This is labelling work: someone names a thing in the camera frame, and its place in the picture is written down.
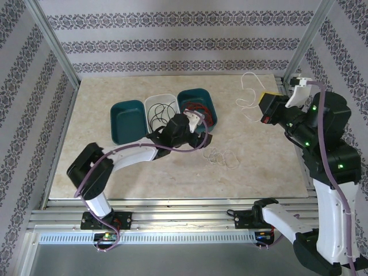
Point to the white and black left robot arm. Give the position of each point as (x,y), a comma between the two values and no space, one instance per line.
(135,156)

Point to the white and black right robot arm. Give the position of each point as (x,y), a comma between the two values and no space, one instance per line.
(325,201)

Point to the white plastic bin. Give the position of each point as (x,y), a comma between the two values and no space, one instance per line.
(155,100)

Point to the teal plastic bin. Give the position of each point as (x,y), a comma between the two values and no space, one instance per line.
(191,96)
(126,120)

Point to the small circuit board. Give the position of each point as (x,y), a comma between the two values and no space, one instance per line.
(263,236)
(107,236)

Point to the grey metal base panel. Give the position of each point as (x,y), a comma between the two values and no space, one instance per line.
(172,258)

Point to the aluminium frame post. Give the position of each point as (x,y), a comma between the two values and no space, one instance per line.
(54,40)
(307,40)

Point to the aluminium front rail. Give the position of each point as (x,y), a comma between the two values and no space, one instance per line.
(187,214)

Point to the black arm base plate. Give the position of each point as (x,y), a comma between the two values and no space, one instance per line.
(241,220)
(126,220)

